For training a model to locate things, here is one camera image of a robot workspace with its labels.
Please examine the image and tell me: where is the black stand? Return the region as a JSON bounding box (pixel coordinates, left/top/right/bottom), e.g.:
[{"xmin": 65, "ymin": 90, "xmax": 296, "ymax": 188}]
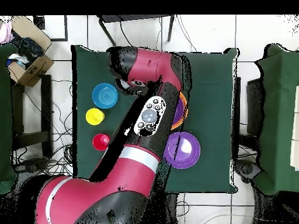
[{"xmin": 246, "ymin": 78, "xmax": 266, "ymax": 137}]

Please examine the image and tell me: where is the white panel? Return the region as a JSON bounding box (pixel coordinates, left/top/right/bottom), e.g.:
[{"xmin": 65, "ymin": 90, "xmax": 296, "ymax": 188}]
[{"xmin": 290, "ymin": 85, "xmax": 299, "ymax": 172}]

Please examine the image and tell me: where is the red plastic cup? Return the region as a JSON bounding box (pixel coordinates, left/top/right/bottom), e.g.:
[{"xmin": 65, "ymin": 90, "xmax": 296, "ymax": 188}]
[{"xmin": 92, "ymin": 133, "xmax": 111, "ymax": 152}]

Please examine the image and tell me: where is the black floor device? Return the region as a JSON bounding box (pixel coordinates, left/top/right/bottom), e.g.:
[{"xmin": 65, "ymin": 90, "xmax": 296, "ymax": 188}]
[{"xmin": 13, "ymin": 157, "xmax": 50, "ymax": 174}]

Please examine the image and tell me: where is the blue plastic bowl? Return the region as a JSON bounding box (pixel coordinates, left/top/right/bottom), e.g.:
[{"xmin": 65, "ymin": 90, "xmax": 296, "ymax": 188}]
[{"xmin": 92, "ymin": 82, "xmax": 119, "ymax": 110}]

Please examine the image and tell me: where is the dark green tablecloth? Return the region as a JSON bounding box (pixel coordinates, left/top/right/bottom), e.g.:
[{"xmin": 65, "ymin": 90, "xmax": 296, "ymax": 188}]
[{"xmin": 71, "ymin": 44, "xmax": 240, "ymax": 194}]

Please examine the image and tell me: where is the green cloth covered table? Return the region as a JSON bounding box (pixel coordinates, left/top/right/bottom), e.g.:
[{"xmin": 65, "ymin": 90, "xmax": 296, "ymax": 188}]
[
  {"xmin": 0, "ymin": 43, "xmax": 19, "ymax": 195},
  {"xmin": 253, "ymin": 43, "xmax": 299, "ymax": 196}
]

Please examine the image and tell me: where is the tangle of floor cables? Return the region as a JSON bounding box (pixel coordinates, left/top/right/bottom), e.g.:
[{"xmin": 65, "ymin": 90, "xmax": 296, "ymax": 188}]
[{"xmin": 11, "ymin": 76, "xmax": 75, "ymax": 178}]

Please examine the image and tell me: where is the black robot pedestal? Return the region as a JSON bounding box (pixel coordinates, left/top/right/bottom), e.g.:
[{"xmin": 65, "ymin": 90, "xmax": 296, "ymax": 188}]
[{"xmin": 163, "ymin": 192, "xmax": 179, "ymax": 224}]

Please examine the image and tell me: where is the black floor frame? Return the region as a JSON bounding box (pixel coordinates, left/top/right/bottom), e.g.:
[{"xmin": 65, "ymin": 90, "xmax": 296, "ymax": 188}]
[{"xmin": 33, "ymin": 15, "xmax": 68, "ymax": 42}]

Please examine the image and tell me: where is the cardboard box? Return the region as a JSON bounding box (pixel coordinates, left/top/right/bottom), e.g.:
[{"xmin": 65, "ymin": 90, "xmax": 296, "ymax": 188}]
[{"xmin": 6, "ymin": 15, "xmax": 55, "ymax": 88}]

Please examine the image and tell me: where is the yellow plastic cup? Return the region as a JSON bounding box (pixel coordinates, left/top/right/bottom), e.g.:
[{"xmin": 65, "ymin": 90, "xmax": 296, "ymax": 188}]
[{"xmin": 85, "ymin": 107, "xmax": 105, "ymax": 126}]

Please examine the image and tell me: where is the pile of clothes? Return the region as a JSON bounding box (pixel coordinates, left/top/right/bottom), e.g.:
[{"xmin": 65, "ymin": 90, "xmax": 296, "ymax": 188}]
[{"xmin": 0, "ymin": 22, "xmax": 45, "ymax": 69}]

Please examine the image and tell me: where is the grey round floor foot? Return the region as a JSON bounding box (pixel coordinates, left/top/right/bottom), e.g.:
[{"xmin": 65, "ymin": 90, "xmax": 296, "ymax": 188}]
[{"xmin": 234, "ymin": 159, "xmax": 262, "ymax": 184}]

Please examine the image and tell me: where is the black metal frame table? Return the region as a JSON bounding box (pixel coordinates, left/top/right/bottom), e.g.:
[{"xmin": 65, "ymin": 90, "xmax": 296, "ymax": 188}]
[{"xmin": 96, "ymin": 14, "xmax": 176, "ymax": 47}]

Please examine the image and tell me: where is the large orange plastic bowl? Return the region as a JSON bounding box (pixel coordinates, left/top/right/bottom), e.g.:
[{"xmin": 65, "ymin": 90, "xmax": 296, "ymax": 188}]
[{"xmin": 170, "ymin": 91, "xmax": 189, "ymax": 131}]

